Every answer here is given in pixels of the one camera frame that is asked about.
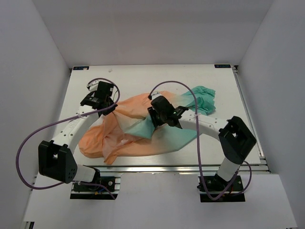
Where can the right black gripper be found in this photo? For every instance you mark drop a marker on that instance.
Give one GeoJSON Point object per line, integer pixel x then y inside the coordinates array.
{"type": "Point", "coordinates": [152, 112]}

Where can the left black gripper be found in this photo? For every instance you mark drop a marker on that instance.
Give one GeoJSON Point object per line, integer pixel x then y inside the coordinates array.
{"type": "Point", "coordinates": [109, 110]}

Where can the orange and teal jacket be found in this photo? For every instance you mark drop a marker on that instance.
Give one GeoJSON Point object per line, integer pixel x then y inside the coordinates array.
{"type": "Point", "coordinates": [129, 131]}

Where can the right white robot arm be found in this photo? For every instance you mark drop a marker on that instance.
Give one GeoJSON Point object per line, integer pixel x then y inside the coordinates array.
{"type": "Point", "coordinates": [235, 137]}

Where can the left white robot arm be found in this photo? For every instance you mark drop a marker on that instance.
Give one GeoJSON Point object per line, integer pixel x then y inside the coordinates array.
{"type": "Point", "coordinates": [56, 158]}

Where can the left blue table label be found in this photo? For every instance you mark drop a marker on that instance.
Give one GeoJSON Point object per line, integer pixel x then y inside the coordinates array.
{"type": "Point", "coordinates": [80, 68]}

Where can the blue table label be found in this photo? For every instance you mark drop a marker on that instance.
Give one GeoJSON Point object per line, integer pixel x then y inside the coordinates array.
{"type": "Point", "coordinates": [80, 68]}
{"type": "Point", "coordinates": [222, 66]}

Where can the right blue table label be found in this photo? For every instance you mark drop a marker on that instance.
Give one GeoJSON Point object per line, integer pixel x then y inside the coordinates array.
{"type": "Point", "coordinates": [222, 66]}

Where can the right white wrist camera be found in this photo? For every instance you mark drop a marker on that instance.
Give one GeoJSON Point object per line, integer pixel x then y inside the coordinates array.
{"type": "Point", "coordinates": [154, 95]}

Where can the aluminium table front rail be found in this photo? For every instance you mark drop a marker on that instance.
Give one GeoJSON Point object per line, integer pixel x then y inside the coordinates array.
{"type": "Point", "coordinates": [255, 168]}

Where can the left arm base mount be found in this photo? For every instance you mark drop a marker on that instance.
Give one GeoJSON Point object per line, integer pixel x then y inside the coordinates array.
{"type": "Point", "coordinates": [105, 188]}

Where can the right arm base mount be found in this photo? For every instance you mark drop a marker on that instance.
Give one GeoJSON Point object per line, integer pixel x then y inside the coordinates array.
{"type": "Point", "coordinates": [215, 188]}

